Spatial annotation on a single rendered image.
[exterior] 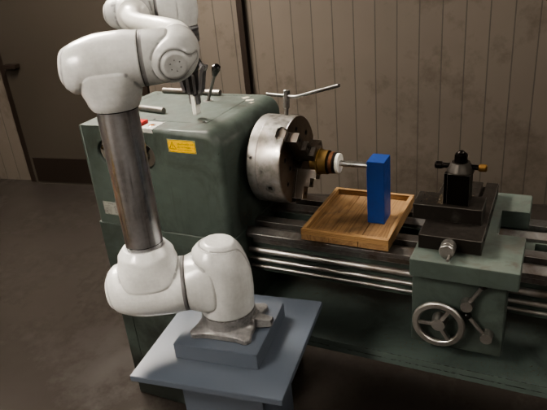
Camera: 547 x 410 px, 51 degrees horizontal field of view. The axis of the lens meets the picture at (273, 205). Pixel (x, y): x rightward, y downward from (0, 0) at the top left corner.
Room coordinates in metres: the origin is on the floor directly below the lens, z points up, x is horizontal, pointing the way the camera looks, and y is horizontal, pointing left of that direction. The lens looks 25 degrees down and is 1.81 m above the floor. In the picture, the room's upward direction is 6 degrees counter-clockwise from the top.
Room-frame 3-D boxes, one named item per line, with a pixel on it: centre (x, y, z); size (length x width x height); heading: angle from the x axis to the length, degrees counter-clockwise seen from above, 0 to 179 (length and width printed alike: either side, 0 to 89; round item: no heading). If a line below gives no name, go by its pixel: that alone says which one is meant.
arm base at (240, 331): (1.39, 0.14, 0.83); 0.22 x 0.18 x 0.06; 70
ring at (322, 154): (1.88, -0.19, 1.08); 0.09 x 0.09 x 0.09; 62
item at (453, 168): (1.59, -0.57, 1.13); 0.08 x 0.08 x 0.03
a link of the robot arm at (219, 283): (1.39, 0.17, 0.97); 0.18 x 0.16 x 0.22; 94
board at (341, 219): (1.82, -0.30, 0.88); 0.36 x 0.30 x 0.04; 152
